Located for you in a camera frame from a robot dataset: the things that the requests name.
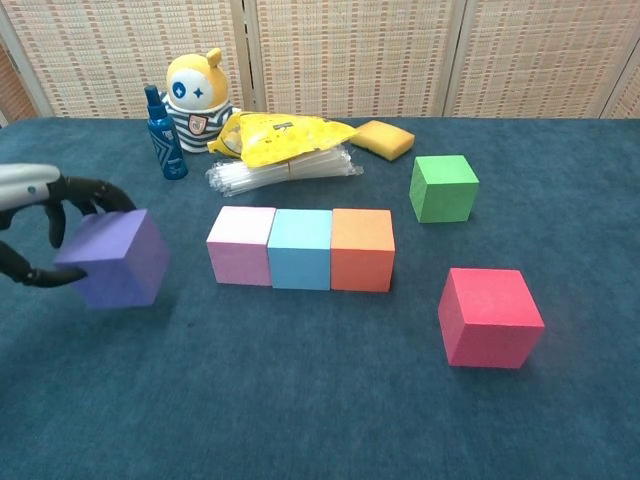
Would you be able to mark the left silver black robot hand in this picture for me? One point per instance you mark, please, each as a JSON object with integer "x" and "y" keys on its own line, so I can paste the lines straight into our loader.
{"x": 30, "y": 177}

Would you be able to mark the purple foam cube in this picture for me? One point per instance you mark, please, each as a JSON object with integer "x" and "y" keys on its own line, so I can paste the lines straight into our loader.
{"x": 117, "y": 260}

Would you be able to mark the pink foam cube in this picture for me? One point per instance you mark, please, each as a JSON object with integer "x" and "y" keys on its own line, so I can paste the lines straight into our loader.
{"x": 240, "y": 250}

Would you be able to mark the orange foam cube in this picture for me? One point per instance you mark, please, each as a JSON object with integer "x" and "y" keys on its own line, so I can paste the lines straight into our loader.
{"x": 362, "y": 250}

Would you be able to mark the green foam cube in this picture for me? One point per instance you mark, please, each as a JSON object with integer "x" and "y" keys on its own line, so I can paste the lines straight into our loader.
{"x": 442, "y": 187}

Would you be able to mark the red foam cube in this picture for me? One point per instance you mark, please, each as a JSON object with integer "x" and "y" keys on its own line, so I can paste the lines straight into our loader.
{"x": 490, "y": 315}

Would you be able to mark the blue spray bottle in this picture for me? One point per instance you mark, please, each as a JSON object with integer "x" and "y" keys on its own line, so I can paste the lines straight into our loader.
{"x": 167, "y": 145}

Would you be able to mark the yellow plush robot toy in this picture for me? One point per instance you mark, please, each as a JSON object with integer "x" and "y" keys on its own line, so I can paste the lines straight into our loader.
{"x": 197, "y": 100}

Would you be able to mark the bundle of clear straws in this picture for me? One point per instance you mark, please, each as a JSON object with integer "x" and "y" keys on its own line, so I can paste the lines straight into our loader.
{"x": 280, "y": 172}

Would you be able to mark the yellow snack bag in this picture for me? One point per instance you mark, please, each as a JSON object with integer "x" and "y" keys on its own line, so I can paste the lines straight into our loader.
{"x": 280, "y": 140}

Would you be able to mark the light blue foam cube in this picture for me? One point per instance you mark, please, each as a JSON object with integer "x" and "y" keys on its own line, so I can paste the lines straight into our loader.
{"x": 300, "y": 255}

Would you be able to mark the woven bamboo folding screen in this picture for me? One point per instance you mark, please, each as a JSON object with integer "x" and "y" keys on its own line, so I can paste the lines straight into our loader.
{"x": 350, "y": 55}

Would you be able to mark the teal felt table cloth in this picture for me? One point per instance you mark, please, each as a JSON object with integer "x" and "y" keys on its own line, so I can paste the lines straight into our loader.
{"x": 300, "y": 400}

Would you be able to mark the yellow sponge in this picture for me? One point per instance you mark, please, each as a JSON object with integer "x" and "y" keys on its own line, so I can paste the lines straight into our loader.
{"x": 382, "y": 139}

